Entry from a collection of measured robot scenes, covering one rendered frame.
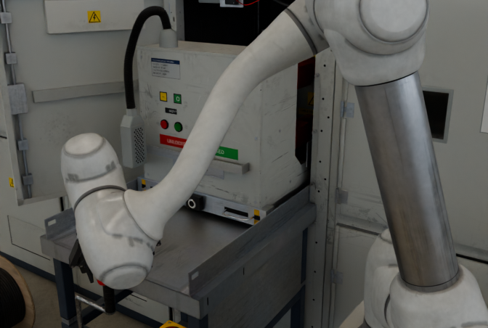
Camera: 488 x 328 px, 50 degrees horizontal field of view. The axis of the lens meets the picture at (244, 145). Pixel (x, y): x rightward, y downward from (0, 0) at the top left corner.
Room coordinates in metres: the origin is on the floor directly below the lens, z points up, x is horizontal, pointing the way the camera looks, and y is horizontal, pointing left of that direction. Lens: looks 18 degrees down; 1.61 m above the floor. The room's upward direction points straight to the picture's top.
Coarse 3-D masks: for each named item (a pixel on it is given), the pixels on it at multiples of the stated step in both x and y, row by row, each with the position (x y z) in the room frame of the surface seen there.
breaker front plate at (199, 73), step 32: (192, 64) 1.63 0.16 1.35; (224, 64) 1.57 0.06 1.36; (192, 96) 1.63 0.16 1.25; (256, 96) 1.50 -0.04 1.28; (160, 128) 1.71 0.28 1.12; (256, 128) 1.50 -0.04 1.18; (160, 160) 1.71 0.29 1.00; (224, 160) 1.57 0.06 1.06; (256, 160) 1.50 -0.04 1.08; (224, 192) 1.57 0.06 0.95; (256, 192) 1.50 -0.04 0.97
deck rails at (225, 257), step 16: (304, 192) 1.68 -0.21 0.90; (288, 208) 1.58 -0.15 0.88; (64, 224) 1.49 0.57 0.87; (256, 224) 1.41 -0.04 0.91; (272, 224) 1.49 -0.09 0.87; (240, 240) 1.33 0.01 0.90; (256, 240) 1.41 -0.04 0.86; (224, 256) 1.27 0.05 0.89; (240, 256) 1.33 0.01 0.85; (192, 272) 1.15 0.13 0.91; (208, 272) 1.20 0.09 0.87; (192, 288) 1.15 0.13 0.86
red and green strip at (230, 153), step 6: (162, 138) 1.71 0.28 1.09; (168, 138) 1.69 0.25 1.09; (174, 138) 1.68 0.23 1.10; (180, 138) 1.66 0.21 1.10; (168, 144) 1.69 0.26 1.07; (174, 144) 1.68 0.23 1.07; (180, 144) 1.66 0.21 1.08; (222, 150) 1.57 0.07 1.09; (228, 150) 1.56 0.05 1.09; (234, 150) 1.55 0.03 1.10; (222, 156) 1.57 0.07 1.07; (228, 156) 1.56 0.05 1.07; (234, 156) 1.55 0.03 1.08
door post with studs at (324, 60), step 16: (320, 64) 1.70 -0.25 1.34; (320, 80) 1.70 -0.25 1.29; (320, 96) 1.69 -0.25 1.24; (320, 112) 1.69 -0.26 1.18; (320, 128) 1.69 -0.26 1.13; (320, 144) 1.69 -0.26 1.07; (320, 160) 1.69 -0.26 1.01; (320, 176) 1.69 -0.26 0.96; (320, 192) 1.69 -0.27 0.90; (320, 208) 1.68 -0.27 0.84; (320, 224) 1.68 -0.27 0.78; (320, 240) 1.68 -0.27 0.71; (320, 256) 1.68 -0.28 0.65; (320, 272) 1.68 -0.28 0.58; (320, 288) 1.68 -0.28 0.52; (320, 304) 1.67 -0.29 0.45; (320, 320) 1.67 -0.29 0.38
